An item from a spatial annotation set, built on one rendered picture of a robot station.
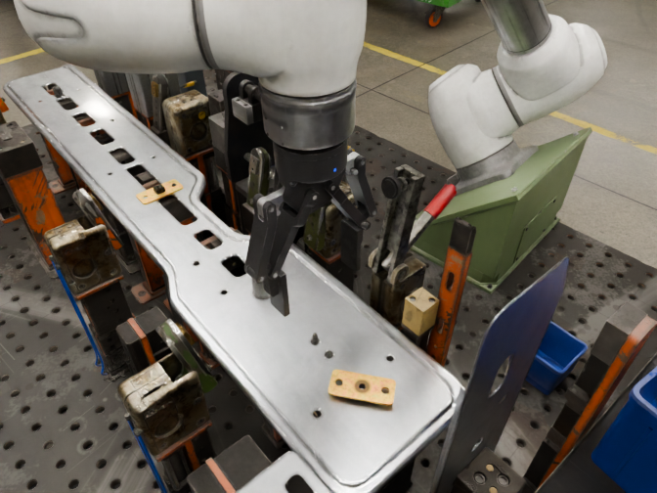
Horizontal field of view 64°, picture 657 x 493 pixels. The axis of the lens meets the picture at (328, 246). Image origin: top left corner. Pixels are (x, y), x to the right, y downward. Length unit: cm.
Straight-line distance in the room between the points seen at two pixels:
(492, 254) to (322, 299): 52
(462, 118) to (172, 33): 93
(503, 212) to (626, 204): 190
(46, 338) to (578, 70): 126
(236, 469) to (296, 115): 42
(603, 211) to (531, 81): 171
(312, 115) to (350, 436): 39
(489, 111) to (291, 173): 83
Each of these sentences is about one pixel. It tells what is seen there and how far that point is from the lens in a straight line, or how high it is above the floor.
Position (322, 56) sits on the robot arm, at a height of 143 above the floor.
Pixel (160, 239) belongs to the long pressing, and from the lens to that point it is 95.
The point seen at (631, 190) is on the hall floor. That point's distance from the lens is 313.
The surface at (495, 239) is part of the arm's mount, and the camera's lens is 119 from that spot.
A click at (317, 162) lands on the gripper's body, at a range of 51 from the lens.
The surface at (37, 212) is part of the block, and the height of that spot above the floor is 86.
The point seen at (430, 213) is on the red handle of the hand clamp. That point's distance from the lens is 78.
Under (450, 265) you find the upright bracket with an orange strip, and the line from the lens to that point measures 70.
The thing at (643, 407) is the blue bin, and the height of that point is 116.
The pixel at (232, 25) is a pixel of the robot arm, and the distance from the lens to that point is 45.
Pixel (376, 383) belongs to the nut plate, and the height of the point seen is 101.
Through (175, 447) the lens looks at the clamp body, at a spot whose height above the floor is 93.
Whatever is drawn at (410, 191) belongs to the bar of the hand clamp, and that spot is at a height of 120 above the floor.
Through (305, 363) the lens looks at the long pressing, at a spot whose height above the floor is 100.
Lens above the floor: 160
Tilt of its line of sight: 42 degrees down
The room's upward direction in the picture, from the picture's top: straight up
